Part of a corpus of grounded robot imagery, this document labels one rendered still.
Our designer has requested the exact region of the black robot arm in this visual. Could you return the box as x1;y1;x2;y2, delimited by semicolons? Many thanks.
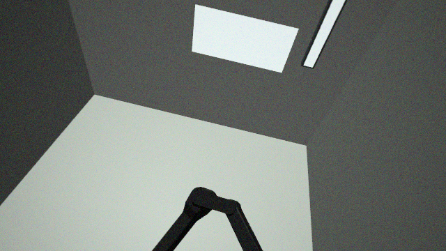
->
152;187;263;251

